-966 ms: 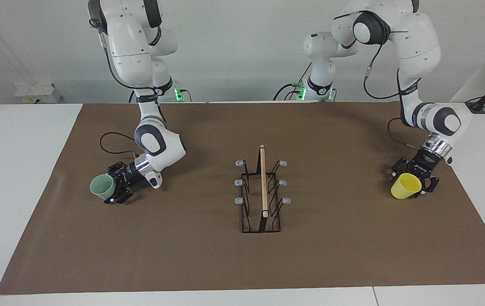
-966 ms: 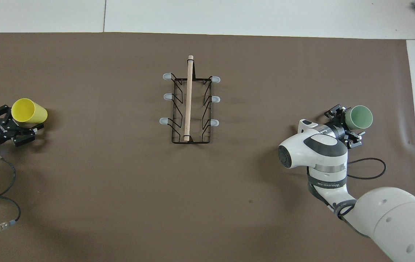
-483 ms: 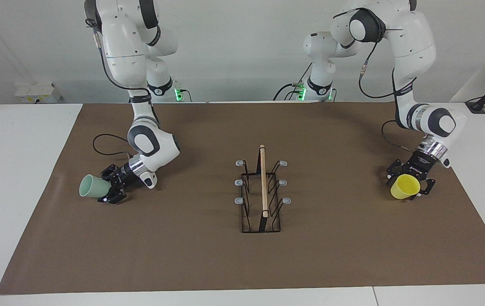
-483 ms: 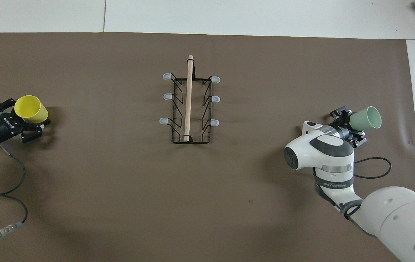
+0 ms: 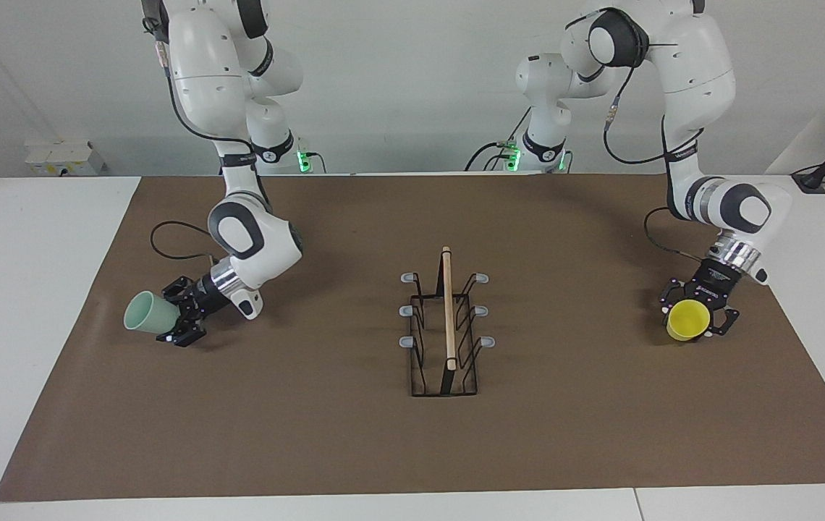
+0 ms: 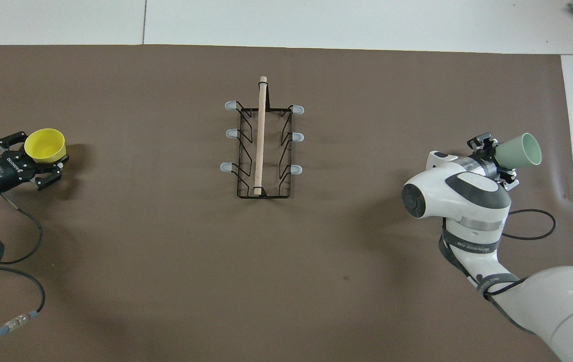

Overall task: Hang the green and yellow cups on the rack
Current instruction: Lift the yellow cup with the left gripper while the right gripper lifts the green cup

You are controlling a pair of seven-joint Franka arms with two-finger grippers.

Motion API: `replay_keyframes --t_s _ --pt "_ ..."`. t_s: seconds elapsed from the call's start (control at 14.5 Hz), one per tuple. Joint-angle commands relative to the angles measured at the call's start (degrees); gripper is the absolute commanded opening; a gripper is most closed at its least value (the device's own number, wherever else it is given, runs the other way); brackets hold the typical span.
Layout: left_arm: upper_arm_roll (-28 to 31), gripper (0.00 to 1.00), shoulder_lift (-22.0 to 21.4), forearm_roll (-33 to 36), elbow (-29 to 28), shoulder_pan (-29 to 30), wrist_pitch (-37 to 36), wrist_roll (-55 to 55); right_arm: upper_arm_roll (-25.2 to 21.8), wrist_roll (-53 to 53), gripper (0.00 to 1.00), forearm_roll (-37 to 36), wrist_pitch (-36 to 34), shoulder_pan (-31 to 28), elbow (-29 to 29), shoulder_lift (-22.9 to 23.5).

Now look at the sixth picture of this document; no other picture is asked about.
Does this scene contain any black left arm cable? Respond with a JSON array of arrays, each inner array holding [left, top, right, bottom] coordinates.
[[0, 193, 47, 348]]

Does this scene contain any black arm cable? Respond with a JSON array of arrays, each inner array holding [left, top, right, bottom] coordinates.
[[502, 208, 557, 241], [0, 193, 47, 348]]

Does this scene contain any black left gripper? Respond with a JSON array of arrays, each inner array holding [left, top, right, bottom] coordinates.
[[0, 131, 70, 196]]

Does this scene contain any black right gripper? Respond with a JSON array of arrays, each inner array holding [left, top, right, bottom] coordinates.
[[466, 133, 520, 191]]

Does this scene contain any pale green plastic cup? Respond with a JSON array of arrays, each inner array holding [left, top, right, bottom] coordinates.
[[495, 132, 543, 170]]

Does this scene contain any brown table mat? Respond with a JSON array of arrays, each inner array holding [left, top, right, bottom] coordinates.
[[0, 44, 573, 362]]

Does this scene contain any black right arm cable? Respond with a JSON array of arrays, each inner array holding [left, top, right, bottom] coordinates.
[[502, 208, 557, 241]]

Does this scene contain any yellow plastic cup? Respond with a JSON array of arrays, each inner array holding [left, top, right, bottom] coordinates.
[[24, 128, 66, 163]]

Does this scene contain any black wire rack wooden handle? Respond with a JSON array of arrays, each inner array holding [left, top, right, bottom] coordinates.
[[220, 76, 305, 199]]

